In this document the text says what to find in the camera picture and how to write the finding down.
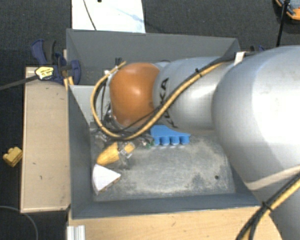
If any blue ridged sponge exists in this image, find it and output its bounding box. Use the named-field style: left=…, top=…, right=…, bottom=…
left=149, top=124, right=192, bottom=146

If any pale wood board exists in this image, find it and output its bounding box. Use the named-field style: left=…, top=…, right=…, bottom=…
left=19, top=66, right=72, bottom=214

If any grey metal bin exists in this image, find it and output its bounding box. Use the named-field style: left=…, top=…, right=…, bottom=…
left=65, top=28, right=262, bottom=220

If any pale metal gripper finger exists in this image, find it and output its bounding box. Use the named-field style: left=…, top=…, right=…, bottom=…
left=117, top=145, right=132, bottom=170

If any white triangular wedge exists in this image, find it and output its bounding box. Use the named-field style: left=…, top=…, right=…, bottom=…
left=91, top=164, right=122, bottom=195

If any yellow toy corn cob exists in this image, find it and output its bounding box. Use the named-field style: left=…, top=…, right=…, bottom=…
left=96, top=142, right=136, bottom=167

